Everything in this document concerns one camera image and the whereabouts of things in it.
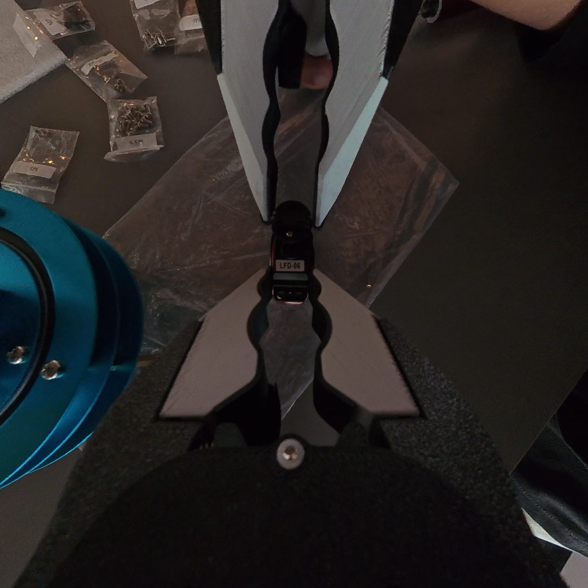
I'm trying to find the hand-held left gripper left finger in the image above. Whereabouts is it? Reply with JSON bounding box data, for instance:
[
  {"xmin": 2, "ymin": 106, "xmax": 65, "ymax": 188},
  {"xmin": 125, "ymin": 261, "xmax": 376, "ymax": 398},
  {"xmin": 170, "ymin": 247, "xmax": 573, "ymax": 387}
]
[{"xmin": 158, "ymin": 270, "xmax": 276, "ymax": 420}]

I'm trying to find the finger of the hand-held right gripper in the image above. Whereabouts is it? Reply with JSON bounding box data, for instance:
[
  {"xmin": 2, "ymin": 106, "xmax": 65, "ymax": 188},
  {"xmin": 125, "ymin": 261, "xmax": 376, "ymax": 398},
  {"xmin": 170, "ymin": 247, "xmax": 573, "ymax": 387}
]
[
  {"xmin": 217, "ymin": 0, "xmax": 283, "ymax": 224},
  {"xmin": 315, "ymin": 0, "xmax": 396, "ymax": 229}
]

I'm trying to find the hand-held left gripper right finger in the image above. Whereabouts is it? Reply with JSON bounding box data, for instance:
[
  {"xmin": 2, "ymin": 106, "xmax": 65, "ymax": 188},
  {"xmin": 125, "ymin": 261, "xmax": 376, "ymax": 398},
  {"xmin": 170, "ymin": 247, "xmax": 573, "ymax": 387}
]
[{"xmin": 309, "ymin": 269, "xmax": 421, "ymax": 418}]

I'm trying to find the small black servo motor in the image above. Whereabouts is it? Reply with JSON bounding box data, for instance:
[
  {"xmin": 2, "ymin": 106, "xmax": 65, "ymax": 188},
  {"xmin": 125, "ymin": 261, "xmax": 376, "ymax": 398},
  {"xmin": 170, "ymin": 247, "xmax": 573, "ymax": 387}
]
[{"xmin": 269, "ymin": 201, "xmax": 319, "ymax": 307}]

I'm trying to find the person's right hand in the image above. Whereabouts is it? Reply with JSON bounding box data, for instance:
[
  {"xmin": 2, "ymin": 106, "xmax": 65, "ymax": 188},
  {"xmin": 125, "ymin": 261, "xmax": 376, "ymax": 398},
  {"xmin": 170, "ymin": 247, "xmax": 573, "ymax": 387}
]
[{"xmin": 301, "ymin": 54, "xmax": 334, "ymax": 90}]

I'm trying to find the group of small screw bags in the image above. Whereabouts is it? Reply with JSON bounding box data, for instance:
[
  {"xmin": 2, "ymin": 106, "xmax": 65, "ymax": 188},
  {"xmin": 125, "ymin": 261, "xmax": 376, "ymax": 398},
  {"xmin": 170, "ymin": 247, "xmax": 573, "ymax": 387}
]
[{"xmin": 0, "ymin": 0, "xmax": 208, "ymax": 204}]

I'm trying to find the large clear plastic bag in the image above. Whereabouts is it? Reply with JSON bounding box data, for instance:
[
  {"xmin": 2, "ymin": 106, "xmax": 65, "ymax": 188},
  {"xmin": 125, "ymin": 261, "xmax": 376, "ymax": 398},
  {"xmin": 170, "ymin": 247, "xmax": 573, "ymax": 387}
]
[{"xmin": 102, "ymin": 86, "xmax": 460, "ymax": 415}]

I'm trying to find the white foam sheet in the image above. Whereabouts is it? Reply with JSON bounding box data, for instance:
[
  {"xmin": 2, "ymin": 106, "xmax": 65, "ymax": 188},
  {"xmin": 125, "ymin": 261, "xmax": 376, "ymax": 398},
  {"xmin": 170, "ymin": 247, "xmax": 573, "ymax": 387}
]
[{"xmin": 0, "ymin": 9, "xmax": 68, "ymax": 105}]

